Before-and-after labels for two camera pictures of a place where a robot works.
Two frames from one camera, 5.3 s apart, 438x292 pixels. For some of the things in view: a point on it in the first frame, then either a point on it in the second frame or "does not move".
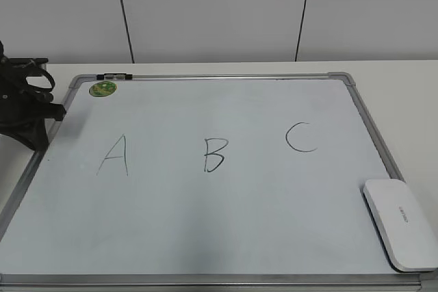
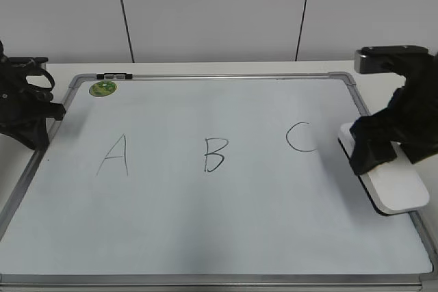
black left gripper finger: [33, 135] does not move
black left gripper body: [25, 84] does not move
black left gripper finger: [54, 111] does not move
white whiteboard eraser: [408, 231] -> [395, 187]
